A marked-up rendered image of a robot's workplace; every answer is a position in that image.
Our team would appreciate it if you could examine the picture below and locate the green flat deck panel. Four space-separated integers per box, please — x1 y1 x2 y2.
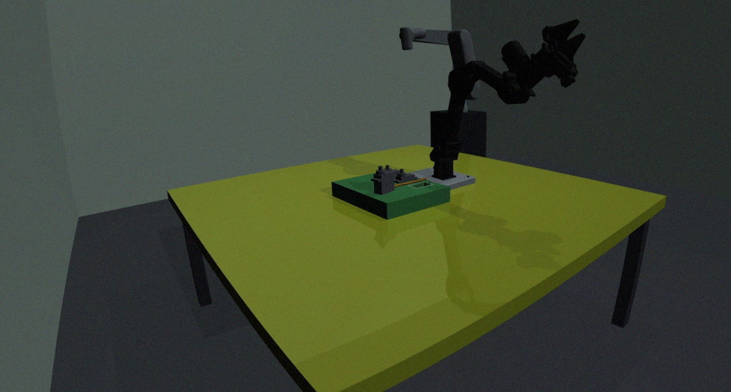
331 165 451 220

